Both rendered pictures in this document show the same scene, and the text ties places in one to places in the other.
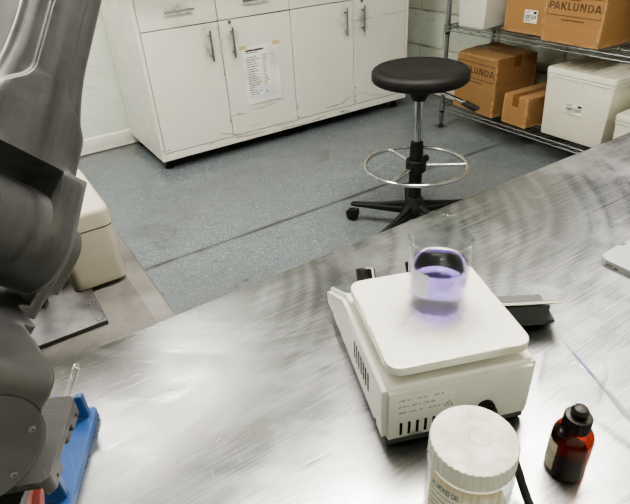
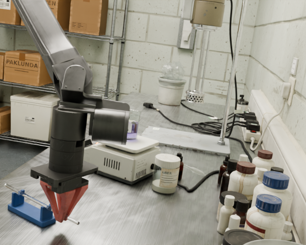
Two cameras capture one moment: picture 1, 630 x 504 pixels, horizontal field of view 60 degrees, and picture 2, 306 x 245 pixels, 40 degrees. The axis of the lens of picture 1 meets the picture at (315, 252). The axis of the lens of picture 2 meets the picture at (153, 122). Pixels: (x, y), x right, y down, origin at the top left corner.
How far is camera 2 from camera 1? 0.73 m
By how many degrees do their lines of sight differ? 51
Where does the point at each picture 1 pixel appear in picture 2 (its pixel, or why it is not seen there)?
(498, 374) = (155, 152)
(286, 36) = not seen: outside the picture
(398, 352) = (132, 147)
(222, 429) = not seen: hidden behind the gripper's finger
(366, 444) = (125, 186)
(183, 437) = not seen: hidden behind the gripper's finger
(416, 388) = (140, 157)
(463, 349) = (147, 144)
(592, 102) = (40, 114)
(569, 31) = (21, 76)
